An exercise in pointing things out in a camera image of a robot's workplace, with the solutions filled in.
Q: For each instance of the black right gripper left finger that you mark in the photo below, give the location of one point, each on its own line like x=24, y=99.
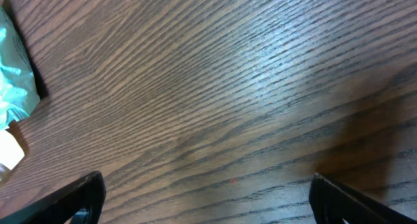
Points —
x=80, y=201

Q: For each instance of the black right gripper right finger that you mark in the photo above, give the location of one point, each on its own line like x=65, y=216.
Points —
x=335, y=202

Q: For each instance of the beige brown snack pouch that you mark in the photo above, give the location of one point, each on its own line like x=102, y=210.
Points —
x=11, y=155

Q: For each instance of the teal wet wipes pack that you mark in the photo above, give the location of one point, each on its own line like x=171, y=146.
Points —
x=19, y=95

